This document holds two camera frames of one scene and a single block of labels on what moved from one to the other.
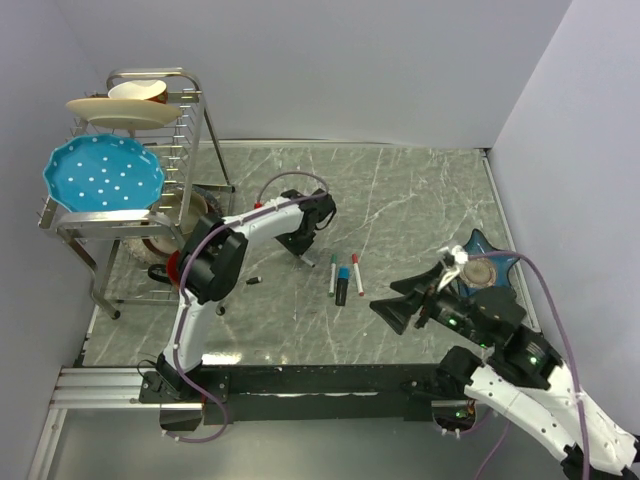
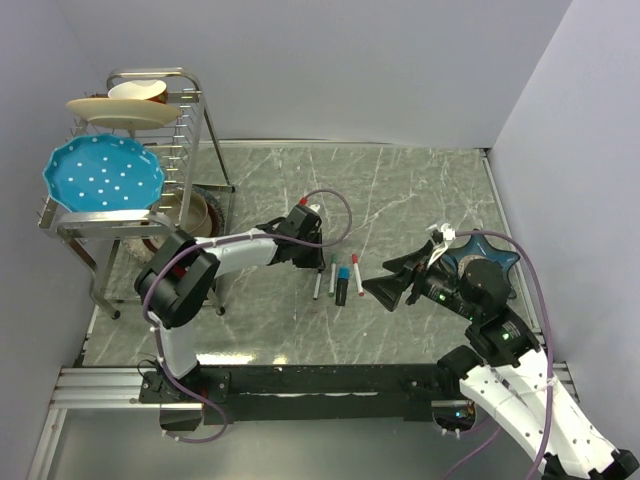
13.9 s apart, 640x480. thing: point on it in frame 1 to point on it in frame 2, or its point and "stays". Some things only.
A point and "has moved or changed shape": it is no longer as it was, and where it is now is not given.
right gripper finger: (425, 283) to (412, 262)
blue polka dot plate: (104, 173) stays
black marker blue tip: (341, 291) stays
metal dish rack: (136, 174) stays
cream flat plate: (123, 113) stays
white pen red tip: (358, 280) stays
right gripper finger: (396, 312) to (390, 288)
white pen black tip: (303, 258) has moved or changed shape
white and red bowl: (148, 89) stays
